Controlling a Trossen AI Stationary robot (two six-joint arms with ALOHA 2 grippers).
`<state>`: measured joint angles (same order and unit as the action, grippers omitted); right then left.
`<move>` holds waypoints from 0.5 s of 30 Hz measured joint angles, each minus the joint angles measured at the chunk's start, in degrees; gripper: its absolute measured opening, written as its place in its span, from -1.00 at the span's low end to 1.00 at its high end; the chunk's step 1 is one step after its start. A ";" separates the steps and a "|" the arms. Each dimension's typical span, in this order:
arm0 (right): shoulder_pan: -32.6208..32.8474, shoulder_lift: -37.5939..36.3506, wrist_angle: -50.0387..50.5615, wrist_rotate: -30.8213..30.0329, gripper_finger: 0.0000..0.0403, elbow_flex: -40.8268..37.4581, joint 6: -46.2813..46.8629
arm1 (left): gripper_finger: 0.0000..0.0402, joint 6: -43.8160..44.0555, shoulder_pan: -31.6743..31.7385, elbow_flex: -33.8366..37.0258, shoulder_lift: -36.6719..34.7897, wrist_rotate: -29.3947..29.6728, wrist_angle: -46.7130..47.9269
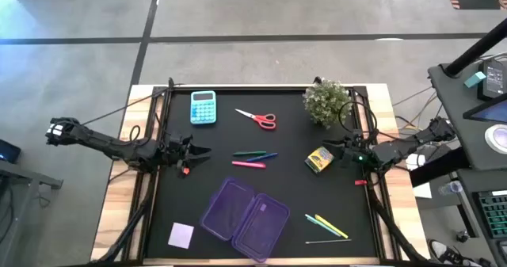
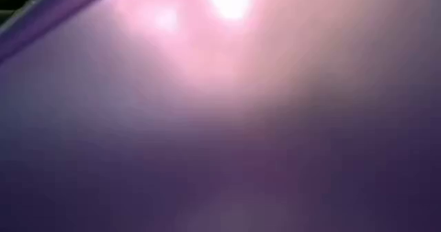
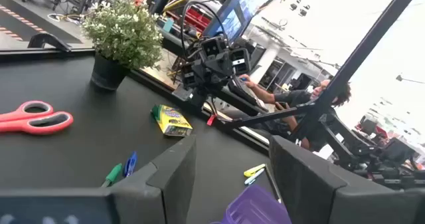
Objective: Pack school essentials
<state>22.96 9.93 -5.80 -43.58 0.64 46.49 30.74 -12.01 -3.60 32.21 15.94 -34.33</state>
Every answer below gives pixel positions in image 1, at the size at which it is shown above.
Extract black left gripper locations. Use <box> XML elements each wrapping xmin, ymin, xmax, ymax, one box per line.
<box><xmin>162</xmin><ymin>133</ymin><xmax>212</xmax><ymax>171</ymax></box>

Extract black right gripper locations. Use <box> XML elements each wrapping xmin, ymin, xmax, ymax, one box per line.
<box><xmin>322</xmin><ymin>134</ymin><xmax>375</xmax><ymax>169</ymax></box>

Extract yellow green crayon box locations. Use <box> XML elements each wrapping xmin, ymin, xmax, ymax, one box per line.
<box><xmin>303</xmin><ymin>146</ymin><xmax>335</xmax><ymax>174</ymax></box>

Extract pink marker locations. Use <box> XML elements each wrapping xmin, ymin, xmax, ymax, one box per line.
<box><xmin>231</xmin><ymin>160</ymin><xmax>267</xmax><ymax>170</ymax></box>

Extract purple plastic pencil box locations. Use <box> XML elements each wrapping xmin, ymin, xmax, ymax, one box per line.
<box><xmin>199</xmin><ymin>175</ymin><xmax>292</xmax><ymax>264</ymax></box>

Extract blue pen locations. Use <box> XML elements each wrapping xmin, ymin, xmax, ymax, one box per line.
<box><xmin>244</xmin><ymin>152</ymin><xmax>279</xmax><ymax>163</ymax></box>

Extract red handled scissors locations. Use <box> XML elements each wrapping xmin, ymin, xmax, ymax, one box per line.
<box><xmin>234</xmin><ymin>108</ymin><xmax>277</xmax><ymax>132</ymax></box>

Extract teal pen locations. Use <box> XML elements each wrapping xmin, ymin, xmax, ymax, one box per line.
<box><xmin>304</xmin><ymin>213</ymin><xmax>342</xmax><ymax>238</ymax></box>

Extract pale lavender sticky note pad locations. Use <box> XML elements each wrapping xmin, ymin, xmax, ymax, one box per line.
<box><xmin>167</xmin><ymin>221</ymin><xmax>196</xmax><ymax>250</ymax></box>

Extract thin white stick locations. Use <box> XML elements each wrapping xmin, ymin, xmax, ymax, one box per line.
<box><xmin>304</xmin><ymin>238</ymin><xmax>353</xmax><ymax>246</ymax></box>

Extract teal calculator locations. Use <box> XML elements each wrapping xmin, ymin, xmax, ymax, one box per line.
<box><xmin>189</xmin><ymin>90</ymin><xmax>218</xmax><ymax>125</ymax></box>

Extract small potted green plant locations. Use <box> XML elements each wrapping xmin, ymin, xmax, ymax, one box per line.
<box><xmin>302</xmin><ymin>77</ymin><xmax>354</xmax><ymax>130</ymax></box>

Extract white paper sheet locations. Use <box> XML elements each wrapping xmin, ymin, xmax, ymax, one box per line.
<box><xmin>411</xmin><ymin>181</ymin><xmax>433</xmax><ymax>200</ymax></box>

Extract clear water bottle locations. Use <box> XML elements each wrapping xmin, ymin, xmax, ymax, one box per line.
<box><xmin>437</xmin><ymin>180</ymin><xmax>463</xmax><ymax>196</ymax></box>

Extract dark grey side desk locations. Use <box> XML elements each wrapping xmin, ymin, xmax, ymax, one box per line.
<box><xmin>410</xmin><ymin>59</ymin><xmax>507</xmax><ymax>267</ymax></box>

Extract person's shoe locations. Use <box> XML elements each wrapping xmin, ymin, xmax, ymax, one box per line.
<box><xmin>426</xmin><ymin>238</ymin><xmax>475</xmax><ymax>267</ymax></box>

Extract teal block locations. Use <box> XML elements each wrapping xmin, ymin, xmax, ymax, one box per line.
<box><xmin>463</xmin><ymin>71</ymin><xmax>487</xmax><ymax>89</ymax></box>

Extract tablet screen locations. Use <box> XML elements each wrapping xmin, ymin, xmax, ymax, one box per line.
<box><xmin>462</xmin><ymin>98</ymin><xmax>507</xmax><ymax>124</ymax></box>

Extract white round disc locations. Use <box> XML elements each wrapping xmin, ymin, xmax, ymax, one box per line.
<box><xmin>484</xmin><ymin>124</ymin><xmax>507</xmax><ymax>155</ymax></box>

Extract black round pole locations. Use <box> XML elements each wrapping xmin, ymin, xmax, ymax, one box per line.
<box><xmin>443</xmin><ymin>19</ymin><xmax>507</xmax><ymax>78</ymax></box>

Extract black box device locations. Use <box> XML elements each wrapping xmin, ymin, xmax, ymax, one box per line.
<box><xmin>477</xmin><ymin>59</ymin><xmax>507</xmax><ymax>101</ymax></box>

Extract backlit black keyboard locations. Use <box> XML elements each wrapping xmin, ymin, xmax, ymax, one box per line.
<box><xmin>475</xmin><ymin>189</ymin><xmax>507</xmax><ymax>240</ymax></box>

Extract grey metal desk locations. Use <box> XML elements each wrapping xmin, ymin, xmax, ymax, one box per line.
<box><xmin>0</xmin><ymin>159</ymin><xmax>64</xmax><ymax>267</ymax></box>

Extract black device blue light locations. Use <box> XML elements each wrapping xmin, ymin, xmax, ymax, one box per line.
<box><xmin>0</xmin><ymin>139</ymin><xmax>22</xmax><ymax>164</ymax></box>

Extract black looped right arm cable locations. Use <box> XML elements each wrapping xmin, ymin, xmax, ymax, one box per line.
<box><xmin>337</xmin><ymin>100</ymin><xmax>378</xmax><ymax>141</ymax></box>

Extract grey floor cable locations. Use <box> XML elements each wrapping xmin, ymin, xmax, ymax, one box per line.
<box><xmin>391</xmin><ymin>85</ymin><xmax>433</xmax><ymax>108</ymax></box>

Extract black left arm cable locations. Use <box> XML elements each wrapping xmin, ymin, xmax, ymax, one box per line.
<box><xmin>81</xmin><ymin>82</ymin><xmax>175</xmax><ymax>126</ymax></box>

